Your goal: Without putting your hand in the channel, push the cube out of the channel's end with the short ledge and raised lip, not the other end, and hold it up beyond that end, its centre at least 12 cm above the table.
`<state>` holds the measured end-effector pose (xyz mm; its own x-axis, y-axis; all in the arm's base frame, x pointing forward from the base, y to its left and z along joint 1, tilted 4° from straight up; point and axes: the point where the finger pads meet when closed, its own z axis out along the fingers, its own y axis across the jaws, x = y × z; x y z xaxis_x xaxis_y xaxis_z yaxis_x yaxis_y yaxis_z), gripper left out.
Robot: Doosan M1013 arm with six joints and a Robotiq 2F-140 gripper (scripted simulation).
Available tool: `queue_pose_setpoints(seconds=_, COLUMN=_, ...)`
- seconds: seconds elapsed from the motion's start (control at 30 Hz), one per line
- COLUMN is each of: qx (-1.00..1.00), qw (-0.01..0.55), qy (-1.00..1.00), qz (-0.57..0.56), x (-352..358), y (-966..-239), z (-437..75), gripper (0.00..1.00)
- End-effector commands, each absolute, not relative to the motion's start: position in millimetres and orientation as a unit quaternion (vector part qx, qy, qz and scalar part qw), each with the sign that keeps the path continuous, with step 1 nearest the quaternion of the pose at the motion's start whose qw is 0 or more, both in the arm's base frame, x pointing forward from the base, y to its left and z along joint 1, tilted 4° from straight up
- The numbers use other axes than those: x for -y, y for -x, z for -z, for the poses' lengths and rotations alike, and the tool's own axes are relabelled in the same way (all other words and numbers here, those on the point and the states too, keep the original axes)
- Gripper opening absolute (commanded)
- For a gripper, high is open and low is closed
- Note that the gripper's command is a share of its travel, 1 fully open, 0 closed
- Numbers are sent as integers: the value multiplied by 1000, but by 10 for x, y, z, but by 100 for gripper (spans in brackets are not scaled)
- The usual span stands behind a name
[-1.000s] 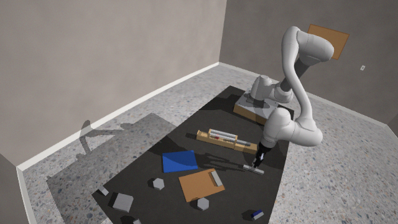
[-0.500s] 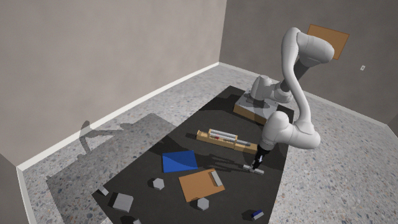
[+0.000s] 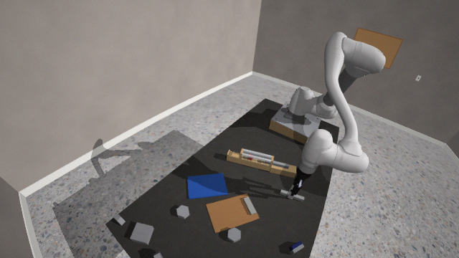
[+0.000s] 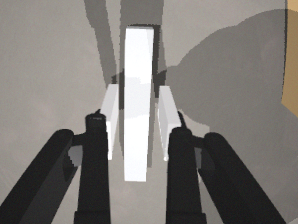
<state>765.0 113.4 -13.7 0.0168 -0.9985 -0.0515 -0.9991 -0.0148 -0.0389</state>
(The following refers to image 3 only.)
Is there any brown clipboard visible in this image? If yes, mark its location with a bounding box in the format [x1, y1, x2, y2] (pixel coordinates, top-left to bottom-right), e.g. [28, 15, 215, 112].
[206, 193, 260, 233]

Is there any white square stick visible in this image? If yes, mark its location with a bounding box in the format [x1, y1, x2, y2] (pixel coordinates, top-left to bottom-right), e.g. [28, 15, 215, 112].
[280, 189, 304, 201]
[273, 161, 289, 169]

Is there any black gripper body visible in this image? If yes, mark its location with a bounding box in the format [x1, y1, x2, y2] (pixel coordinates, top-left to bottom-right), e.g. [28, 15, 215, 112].
[296, 167, 311, 183]

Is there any blue flat rectangular pad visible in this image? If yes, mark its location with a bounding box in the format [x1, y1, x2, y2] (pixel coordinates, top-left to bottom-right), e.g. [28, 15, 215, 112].
[187, 173, 228, 199]

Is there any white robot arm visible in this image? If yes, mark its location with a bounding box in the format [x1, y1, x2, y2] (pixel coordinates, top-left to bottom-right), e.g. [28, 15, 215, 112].
[281, 32, 386, 174]

